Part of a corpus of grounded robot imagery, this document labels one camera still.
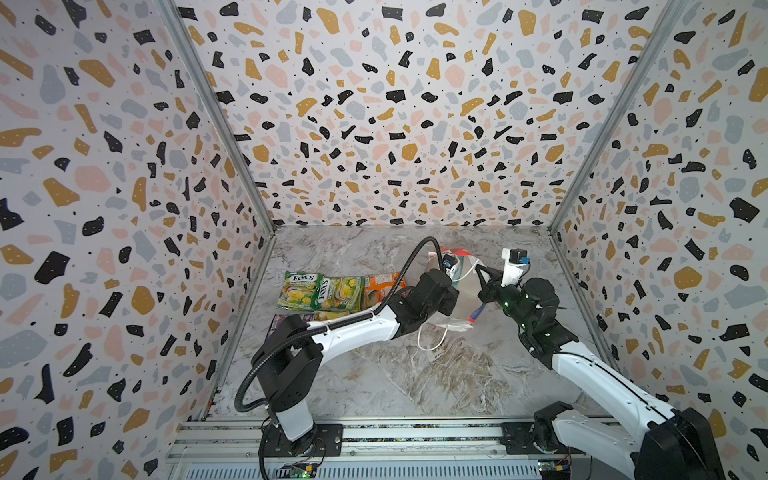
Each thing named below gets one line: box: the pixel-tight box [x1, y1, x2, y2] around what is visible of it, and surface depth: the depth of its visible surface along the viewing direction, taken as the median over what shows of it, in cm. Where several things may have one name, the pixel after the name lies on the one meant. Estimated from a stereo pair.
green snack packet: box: [277, 271, 324, 311], surface depth 100 cm
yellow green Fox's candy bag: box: [322, 276, 365, 311], surface depth 101 cm
